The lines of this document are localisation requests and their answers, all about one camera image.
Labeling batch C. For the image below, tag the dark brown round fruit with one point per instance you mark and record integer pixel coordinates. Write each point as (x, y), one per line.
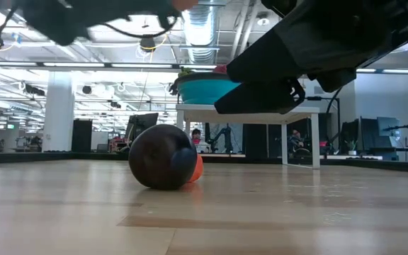
(158, 156)

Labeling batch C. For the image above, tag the tall black cabinet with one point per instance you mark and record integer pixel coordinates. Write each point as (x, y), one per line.
(81, 136)

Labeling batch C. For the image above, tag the red pomegranate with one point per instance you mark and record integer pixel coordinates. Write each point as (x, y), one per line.
(221, 69)

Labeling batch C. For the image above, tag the round black ceiling lamp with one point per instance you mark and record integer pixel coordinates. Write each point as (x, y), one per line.
(147, 43)

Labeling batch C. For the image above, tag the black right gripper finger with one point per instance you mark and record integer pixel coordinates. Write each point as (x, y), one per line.
(260, 99)
(278, 56)

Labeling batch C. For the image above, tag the orange red peach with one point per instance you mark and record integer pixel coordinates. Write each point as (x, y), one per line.
(184, 4)

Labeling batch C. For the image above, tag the teal collapsible bowl grey rim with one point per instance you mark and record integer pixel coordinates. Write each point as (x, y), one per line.
(204, 92)

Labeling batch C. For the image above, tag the small potted plant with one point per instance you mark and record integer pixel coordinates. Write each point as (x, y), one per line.
(351, 152)

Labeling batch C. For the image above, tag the white building pillar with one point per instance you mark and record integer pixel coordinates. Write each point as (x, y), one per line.
(59, 113)

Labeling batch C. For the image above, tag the silver ventilation duct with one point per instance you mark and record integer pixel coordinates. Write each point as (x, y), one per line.
(200, 35)

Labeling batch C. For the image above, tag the dark desk monitor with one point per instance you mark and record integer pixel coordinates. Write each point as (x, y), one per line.
(368, 134)

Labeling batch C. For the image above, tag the black aluminium table frame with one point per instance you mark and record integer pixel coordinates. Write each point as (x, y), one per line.
(48, 157)

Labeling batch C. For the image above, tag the black tubular stand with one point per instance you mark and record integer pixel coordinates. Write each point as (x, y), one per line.
(338, 124)

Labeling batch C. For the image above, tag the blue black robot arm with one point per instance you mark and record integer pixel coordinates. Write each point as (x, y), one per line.
(221, 136)

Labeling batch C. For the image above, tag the grey desk monitor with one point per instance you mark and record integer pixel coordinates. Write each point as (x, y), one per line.
(388, 125)

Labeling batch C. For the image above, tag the small orange tangerine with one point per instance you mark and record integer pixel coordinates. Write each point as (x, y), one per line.
(197, 170)

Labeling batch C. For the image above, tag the black angled desk monitor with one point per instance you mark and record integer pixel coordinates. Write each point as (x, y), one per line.
(144, 124)

